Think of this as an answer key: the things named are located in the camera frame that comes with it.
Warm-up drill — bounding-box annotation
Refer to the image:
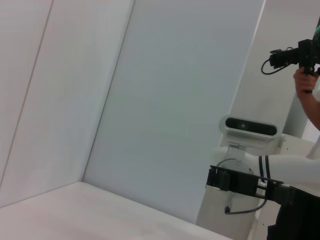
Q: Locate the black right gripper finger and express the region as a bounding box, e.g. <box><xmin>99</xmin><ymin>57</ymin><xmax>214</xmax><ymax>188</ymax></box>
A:
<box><xmin>216</xmin><ymin>170</ymin><xmax>231</xmax><ymax>192</ymax></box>
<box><xmin>206</xmin><ymin>167</ymin><xmax>219</xmax><ymax>190</ymax></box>

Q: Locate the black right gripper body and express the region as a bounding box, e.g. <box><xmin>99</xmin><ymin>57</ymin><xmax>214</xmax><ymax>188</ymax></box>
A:
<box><xmin>209</xmin><ymin>164</ymin><xmax>301</xmax><ymax>208</ymax></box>

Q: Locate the black handheld teleoperation controller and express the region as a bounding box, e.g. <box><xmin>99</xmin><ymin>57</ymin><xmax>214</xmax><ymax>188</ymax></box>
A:
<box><xmin>261</xmin><ymin>38</ymin><xmax>320</xmax><ymax>95</ymax></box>

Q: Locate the person's bare forearm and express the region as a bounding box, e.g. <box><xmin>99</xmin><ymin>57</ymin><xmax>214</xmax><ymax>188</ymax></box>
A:
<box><xmin>297</xmin><ymin>86</ymin><xmax>320</xmax><ymax>131</ymax></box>

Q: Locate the person's hand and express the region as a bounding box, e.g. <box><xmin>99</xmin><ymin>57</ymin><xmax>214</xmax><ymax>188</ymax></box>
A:
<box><xmin>292</xmin><ymin>67</ymin><xmax>320</xmax><ymax>97</ymax></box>

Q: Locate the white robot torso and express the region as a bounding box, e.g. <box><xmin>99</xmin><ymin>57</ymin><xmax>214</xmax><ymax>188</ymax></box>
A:
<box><xmin>196</xmin><ymin>133</ymin><xmax>316</xmax><ymax>240</ymax></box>

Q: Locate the white partition board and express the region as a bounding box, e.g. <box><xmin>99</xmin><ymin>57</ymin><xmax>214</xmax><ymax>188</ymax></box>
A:
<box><xmin>82</xmin><ymin>0</ymin><xmax>266</xmax><ymax>227</ymax></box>

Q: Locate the right gripper cable with connector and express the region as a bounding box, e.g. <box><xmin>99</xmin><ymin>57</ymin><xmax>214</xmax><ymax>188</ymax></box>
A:
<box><xmin>224</xmin><ymin>192</ymin><xmax>268</xmax><ymax>216</ymax></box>

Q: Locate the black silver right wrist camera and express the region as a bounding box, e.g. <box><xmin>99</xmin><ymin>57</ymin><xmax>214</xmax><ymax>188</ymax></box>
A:
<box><xmin>266</xmin><ymin>186</ymin><xmax>320</xmax><ymax>240</ymax></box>

